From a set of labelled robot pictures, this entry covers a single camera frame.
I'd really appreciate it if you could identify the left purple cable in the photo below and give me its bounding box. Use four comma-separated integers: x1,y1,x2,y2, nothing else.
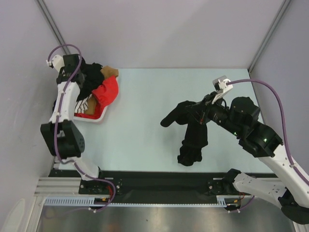
46,43,118,214

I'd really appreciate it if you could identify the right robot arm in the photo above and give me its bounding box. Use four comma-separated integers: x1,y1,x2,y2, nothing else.
186,76,309,225

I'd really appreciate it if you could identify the white laundry basket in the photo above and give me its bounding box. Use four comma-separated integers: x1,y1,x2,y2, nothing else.
73,76,119,125

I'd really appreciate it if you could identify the aluminium extrusion rail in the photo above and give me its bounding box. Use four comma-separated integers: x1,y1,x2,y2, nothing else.
34,177,81,197

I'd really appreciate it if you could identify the right aluminium frame post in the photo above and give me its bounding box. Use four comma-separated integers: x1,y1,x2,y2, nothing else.
247,0,293,75

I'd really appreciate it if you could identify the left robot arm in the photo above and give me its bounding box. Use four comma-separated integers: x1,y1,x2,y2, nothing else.
40,54,107,193

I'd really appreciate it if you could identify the aluminium frame post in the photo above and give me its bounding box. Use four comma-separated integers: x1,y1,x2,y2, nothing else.
247,0,293,75
35,0,66,45

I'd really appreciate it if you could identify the slotted cable duct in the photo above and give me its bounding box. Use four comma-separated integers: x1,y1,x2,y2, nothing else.
44,196,241,206

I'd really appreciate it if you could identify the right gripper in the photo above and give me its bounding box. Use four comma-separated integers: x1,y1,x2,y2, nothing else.
186,91,243,137

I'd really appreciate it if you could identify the brown garment in basket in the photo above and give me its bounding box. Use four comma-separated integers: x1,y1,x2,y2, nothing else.
84,66,119,119

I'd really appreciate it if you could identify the striped black white garment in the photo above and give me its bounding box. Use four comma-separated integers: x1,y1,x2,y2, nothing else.
74,94,92,114

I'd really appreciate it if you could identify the left aluminium frame post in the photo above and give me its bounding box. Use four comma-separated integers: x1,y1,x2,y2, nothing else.
35,0,66,45

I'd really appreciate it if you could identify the black tank top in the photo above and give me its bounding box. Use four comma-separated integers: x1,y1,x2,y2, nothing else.
160,101,208,166

